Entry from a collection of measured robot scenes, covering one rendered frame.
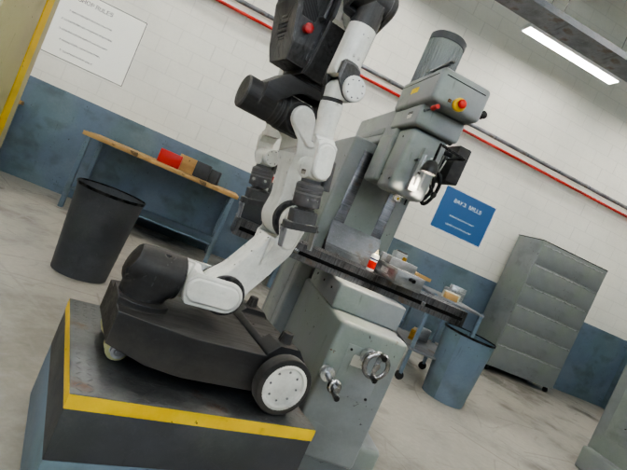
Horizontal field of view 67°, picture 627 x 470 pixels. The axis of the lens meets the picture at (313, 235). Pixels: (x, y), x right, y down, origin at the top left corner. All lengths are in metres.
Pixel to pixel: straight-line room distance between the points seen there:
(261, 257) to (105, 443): 0.73
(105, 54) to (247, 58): 1.73
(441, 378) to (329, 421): 2.42
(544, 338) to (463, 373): 3.43
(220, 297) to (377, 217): 1.36
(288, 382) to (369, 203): 1.38
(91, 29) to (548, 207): 6.83
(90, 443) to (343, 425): 1.06
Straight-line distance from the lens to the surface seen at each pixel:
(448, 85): 2.26
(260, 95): 1.59
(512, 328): 7.35
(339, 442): 2.17
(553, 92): 8.18
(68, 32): 6.83
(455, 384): 4.42
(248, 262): 1.66
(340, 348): 1.99
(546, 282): 7.46
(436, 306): 2.43
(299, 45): 1.60
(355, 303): 2.13
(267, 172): 1.86
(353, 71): 1.48
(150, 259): 1.57
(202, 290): 1.59
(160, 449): 1.54
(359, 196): 2.70
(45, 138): 6.73
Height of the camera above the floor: 1.07
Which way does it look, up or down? 3 degrees down
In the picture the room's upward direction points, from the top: 24 degrees clockwise
